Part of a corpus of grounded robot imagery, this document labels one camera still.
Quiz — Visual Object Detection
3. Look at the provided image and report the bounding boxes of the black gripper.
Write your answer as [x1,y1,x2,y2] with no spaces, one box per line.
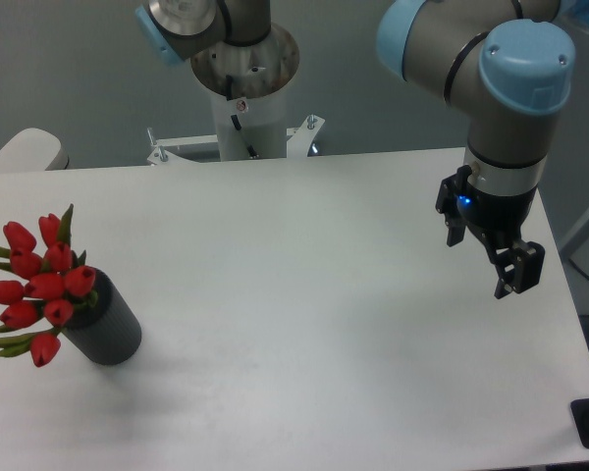
[435,161,545,299]

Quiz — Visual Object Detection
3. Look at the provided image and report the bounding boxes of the red tulip bouquet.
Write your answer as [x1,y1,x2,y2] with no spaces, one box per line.
[0,206,99,368]

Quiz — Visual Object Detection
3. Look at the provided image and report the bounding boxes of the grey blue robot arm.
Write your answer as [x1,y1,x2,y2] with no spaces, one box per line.
[135,1,575,298]

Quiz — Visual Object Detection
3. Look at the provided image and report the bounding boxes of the dark grey ribbed vase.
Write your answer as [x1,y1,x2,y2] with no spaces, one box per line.
[63,270,142,366]

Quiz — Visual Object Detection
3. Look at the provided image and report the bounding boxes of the blue plastic item top right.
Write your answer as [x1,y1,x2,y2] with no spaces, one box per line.
[557,0,589,34]

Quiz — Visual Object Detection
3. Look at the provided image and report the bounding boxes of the white chair armrest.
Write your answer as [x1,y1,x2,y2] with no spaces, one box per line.
[0,128,70,174]

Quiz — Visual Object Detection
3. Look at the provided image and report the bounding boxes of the black cable on pedestal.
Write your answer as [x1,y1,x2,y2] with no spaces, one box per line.
[229,113,260,161]

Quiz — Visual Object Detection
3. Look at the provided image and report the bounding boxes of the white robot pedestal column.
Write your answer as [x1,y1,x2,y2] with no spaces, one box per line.
[190,24,299,161]

